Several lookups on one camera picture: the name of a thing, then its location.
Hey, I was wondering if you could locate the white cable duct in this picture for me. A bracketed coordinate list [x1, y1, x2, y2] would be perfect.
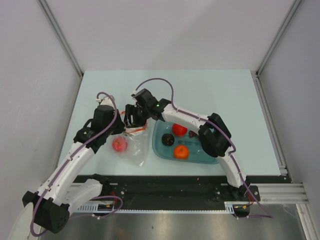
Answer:
[77, 201, 236, 215]

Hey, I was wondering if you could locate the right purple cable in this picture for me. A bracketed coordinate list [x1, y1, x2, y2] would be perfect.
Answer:
[134, 77, 273, 220]

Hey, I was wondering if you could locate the red fake apple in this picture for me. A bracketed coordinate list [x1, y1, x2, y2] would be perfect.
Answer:
[111, 136, 128, 153]

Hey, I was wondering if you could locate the teal plastic bin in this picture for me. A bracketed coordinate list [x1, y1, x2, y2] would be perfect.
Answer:
[152, 121, 218, 165]

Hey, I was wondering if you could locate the aluminium frame post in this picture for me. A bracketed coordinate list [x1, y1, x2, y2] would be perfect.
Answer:
[255, 0, 304, 77]
[36, 0, 84, 79]

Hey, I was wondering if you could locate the left aluminium frame post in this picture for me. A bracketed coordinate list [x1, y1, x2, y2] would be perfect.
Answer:
[36, 0, 84, 79]

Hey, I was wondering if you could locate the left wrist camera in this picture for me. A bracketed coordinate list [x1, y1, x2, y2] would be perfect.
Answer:
[96, 96, 116, 109]

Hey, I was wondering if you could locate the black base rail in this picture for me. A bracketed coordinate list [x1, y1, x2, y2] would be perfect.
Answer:
[74, 174, 289, 212]

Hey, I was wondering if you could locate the orange fake orange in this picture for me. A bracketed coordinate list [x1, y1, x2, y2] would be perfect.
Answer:
[173, 144, 190, 160]

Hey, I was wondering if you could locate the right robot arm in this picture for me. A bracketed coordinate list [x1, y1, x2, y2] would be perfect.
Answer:
[124, 88, 252, 201]

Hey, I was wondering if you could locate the dark purple fake plum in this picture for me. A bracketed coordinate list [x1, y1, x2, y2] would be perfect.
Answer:
[161, 133, 175, 146]

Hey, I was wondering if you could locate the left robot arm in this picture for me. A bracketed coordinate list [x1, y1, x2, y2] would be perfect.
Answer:
[22, 104, 125, 234]

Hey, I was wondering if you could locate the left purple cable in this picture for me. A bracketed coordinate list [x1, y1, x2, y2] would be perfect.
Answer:
[29, 91, 125, 237]

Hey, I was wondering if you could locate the right aluminium frame post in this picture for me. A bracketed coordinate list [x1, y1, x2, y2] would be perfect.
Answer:
[255, 0, 304, 77]

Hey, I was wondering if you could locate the purple fake grape bunch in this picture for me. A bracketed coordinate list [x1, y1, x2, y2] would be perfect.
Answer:
[188, 130, 198, 138]

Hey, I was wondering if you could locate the aluminium side rail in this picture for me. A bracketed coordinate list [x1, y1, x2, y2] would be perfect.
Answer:
[251, 71, 309, 205]

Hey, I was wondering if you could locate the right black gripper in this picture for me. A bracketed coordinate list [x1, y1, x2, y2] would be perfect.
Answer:
[124, 103, 152, 131]

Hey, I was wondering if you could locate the red orange fake peach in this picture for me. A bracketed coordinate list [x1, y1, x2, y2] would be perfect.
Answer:
[171, 123, 188, 137]

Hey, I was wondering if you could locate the clear zip top bag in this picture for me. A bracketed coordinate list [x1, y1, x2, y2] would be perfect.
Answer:
[109, 111, 150, 167]

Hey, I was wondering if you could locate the purple cable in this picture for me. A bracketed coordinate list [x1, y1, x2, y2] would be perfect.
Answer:
[134, 77, 273, 220]
[29, 91, 125, 237]

